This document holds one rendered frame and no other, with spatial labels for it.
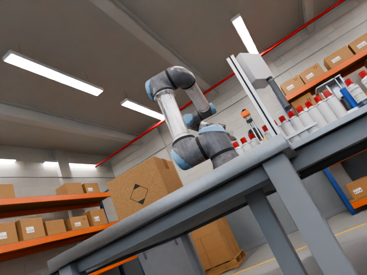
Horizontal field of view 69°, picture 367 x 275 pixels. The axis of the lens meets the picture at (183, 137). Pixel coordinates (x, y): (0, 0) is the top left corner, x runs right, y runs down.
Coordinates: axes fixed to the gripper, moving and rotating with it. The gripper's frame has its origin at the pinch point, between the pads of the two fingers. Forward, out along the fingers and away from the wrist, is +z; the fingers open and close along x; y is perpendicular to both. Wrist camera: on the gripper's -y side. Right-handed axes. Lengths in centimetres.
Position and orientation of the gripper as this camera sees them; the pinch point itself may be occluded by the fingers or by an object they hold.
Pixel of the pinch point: (234, 139)
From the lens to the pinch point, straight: 173.3
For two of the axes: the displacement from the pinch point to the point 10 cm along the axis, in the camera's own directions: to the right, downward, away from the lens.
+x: 0.2, 7.4, 6.7
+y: 4.6, -6.1, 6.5
